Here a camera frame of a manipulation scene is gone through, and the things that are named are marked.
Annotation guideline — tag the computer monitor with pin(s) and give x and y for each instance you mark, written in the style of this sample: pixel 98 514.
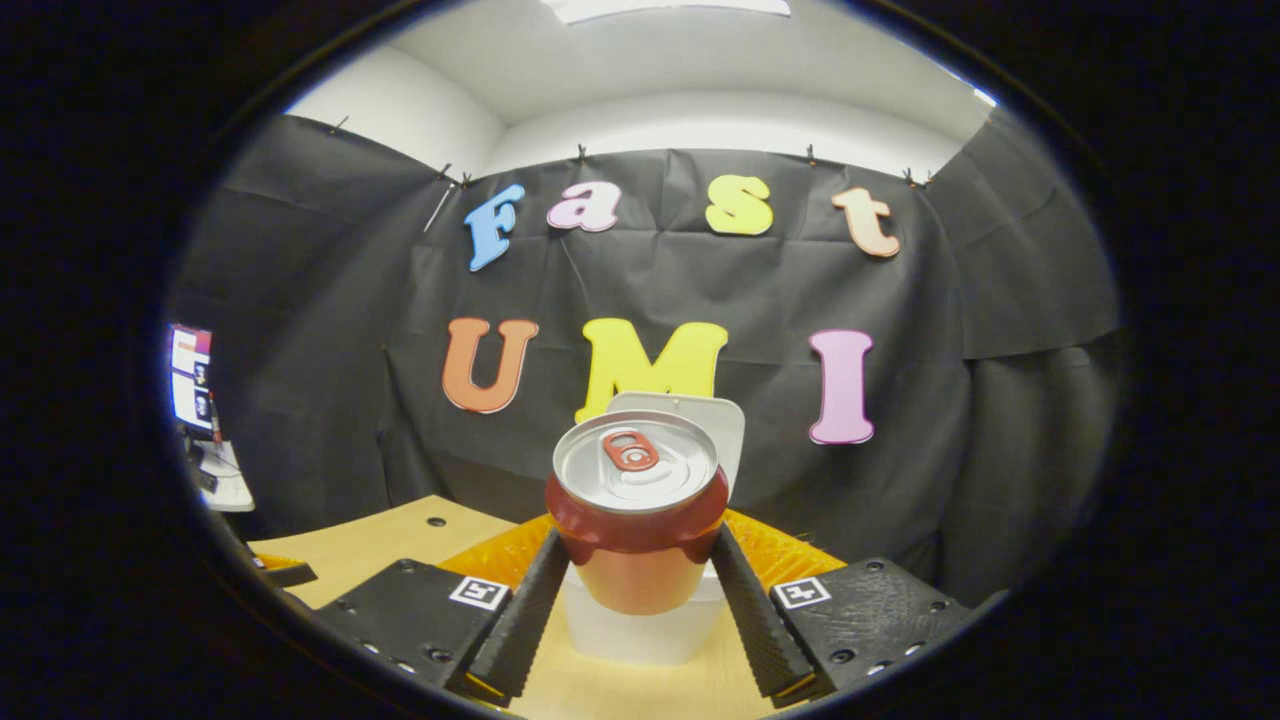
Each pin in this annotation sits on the computer monitor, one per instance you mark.
pixel 190 390

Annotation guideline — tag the ceiling light panel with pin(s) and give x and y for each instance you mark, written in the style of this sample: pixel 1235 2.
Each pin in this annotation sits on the ceiling light panel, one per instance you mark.
pixel 670 8

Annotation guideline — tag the white desktop garbage bin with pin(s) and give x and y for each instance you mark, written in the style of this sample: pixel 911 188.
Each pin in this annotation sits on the white desktop garbage bin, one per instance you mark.
pixel 640 640

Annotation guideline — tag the wooden desktop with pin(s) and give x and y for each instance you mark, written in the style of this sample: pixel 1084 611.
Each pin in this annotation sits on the wooden desktop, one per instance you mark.
pixel 380 545

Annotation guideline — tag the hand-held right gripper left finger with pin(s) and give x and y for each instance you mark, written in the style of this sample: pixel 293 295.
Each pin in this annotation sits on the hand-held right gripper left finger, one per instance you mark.
pixel 520 630

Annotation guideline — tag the white side table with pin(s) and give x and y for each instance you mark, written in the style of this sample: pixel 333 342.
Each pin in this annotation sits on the white side table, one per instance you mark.
pixel 228 485

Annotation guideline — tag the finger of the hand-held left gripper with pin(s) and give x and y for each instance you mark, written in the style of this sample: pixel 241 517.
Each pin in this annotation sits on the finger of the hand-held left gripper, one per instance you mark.
pixel 290 574

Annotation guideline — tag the black backdrop cloth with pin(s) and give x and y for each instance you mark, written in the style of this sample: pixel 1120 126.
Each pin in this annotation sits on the black backdrop cloth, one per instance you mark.
pixel 950 400

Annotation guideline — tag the red pop can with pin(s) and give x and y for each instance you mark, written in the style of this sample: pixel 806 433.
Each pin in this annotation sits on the red pop can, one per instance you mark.
pixel 640 560

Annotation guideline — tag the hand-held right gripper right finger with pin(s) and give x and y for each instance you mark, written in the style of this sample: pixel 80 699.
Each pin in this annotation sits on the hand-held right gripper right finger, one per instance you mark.
pixel 760 630

